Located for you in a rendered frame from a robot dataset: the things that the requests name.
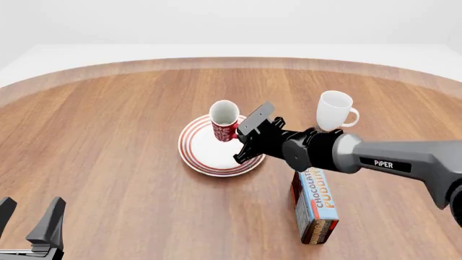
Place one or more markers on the grey and black right robot arm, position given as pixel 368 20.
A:
pixel 397 157

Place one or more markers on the red patterned mug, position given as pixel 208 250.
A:
pixel 223 134

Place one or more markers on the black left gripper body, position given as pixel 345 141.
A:
pixel 21 254

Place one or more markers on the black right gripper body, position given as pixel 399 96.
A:
pixel 261 142

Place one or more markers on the chocolate pudding box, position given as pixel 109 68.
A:
pixel 317 200

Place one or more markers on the white mug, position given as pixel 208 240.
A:
pixel 332 116

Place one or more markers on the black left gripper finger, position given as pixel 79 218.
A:
pixel 50 227
pixel 6 214

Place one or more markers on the white plate with red rings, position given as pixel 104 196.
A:
pixel 209 151

